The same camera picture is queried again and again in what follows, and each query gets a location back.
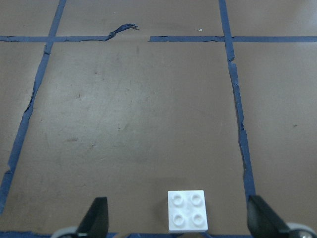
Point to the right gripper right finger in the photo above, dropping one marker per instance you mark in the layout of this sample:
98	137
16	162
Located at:
263	222

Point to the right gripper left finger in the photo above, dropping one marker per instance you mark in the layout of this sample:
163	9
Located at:
95	222

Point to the white block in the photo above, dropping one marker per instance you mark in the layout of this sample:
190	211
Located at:
187	211

